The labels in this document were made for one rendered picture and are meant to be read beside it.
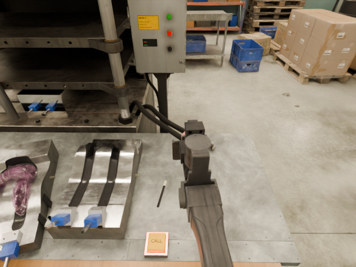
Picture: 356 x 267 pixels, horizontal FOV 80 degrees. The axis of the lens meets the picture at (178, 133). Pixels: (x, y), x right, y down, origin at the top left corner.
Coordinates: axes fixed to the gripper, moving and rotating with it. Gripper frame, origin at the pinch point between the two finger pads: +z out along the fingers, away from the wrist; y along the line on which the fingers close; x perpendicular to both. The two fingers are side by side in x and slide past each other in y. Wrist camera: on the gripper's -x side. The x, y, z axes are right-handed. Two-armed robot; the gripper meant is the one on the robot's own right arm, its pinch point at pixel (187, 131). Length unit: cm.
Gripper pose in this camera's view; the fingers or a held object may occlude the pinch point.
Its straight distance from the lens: 65.4
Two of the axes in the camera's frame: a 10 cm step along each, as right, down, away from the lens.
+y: -10.0, 0.5, -0.7
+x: 0.0, 8.0, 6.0
